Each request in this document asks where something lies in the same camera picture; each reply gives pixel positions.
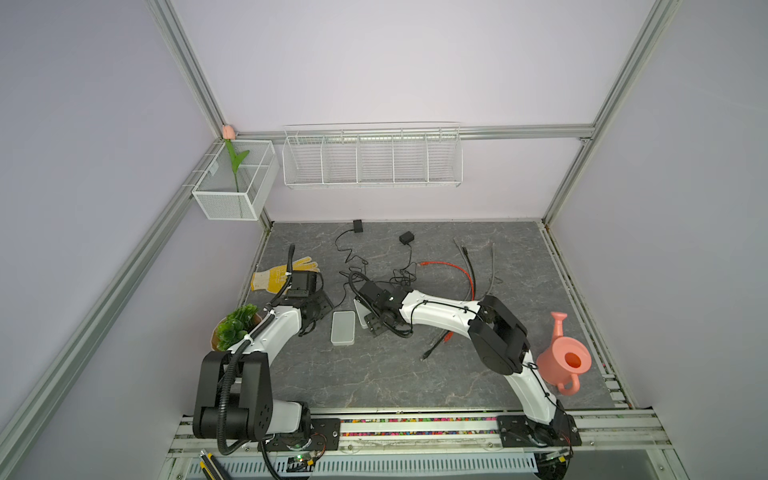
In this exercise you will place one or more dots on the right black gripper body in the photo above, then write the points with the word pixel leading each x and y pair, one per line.
pixel 375 323

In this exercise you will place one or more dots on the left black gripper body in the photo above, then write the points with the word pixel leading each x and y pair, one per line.
pixel 322 306

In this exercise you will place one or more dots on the white network switch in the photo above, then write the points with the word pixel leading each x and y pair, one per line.
pixel 362 312
pixel 343 328

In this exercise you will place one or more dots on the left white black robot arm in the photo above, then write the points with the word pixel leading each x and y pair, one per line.
pixel 235 404

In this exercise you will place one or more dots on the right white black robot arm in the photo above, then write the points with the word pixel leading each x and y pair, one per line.
pixel 500 341

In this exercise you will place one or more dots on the yellow work glove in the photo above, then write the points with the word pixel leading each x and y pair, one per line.
pixel 272 280

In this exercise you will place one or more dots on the green potted plant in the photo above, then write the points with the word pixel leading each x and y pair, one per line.
pixel 234 326

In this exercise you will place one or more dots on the small white mesh basket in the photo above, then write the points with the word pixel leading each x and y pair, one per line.
pixel 215 190

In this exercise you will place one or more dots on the pink watering can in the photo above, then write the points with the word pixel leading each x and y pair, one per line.
pixel 565 360

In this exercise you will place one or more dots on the artificial pink tulip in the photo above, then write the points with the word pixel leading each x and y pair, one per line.
pixel 236 157

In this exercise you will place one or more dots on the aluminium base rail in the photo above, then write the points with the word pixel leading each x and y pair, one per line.
pixel 434 443

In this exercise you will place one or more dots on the long white wire basket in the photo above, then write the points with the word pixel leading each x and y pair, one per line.
pixel 373 155

